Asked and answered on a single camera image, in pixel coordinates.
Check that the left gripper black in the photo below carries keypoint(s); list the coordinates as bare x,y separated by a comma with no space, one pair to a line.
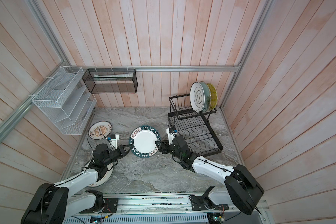
122,150

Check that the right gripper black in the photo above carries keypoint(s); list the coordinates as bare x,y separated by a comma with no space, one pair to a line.
164,145

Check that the white plate green lettered rim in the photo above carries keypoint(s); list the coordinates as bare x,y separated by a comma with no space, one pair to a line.
143,140

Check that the orange sunburst plate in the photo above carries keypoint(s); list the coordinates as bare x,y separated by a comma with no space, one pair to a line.
106,177
100,130

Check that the white plate dark rim characters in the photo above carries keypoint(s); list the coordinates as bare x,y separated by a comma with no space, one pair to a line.
197,97

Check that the mint green flower plate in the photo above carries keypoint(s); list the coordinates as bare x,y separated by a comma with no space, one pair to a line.
207,97

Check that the yellow woven round plate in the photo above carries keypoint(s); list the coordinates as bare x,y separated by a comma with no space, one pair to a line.
214,96

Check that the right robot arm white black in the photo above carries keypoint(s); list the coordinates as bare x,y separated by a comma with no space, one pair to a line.
242,188

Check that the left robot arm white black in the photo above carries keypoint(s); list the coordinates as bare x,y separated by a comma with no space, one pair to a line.
54,203

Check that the black two-tier dish rack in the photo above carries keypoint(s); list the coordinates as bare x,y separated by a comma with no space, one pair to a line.
194,127

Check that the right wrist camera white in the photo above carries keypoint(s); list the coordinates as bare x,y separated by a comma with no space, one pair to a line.
171,135

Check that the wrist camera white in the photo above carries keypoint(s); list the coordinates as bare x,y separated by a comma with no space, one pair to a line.
171,135
113,139

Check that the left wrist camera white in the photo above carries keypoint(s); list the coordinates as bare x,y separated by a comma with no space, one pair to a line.
113,139

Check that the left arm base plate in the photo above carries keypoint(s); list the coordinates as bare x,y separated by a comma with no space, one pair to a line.
110,206

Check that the aluminium mounting rail base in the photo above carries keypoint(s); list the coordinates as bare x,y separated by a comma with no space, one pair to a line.
170,208

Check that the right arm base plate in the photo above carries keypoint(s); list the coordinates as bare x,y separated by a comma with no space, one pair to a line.
201,203

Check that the black mesh wall basket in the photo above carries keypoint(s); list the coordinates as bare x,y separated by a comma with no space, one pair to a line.
106,81

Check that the horizontal aluminium frame bar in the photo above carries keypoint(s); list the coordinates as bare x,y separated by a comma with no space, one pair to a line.
171,68

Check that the white wire mesh shelf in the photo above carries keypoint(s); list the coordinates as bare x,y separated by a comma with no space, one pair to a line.
66,104

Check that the left aluminium frame bar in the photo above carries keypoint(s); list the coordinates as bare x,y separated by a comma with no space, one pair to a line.
8,125

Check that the right aluminium frame post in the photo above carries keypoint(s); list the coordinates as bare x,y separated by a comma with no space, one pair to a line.
251,43

